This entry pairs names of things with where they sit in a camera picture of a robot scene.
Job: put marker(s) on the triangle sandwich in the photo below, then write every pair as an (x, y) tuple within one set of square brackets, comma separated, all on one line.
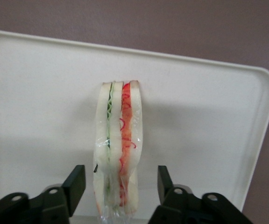
[(115, 140)]

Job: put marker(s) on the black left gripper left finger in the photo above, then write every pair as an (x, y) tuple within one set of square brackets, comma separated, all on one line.
[(43, 205)]

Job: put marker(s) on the cream plastic tray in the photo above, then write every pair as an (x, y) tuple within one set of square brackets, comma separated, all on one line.
[(43, 93)]

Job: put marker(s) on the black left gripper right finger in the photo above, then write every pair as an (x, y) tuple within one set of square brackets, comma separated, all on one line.
[(186, 207)]

